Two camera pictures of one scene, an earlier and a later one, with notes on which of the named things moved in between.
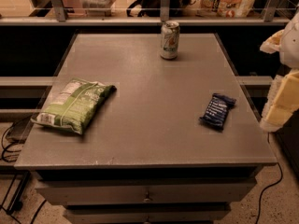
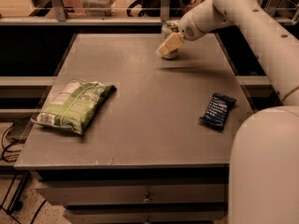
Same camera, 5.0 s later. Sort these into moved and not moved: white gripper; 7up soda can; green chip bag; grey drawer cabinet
Moved: white gripper
Not moved: green chip bag; grey drawer cabinet; 7up soda can
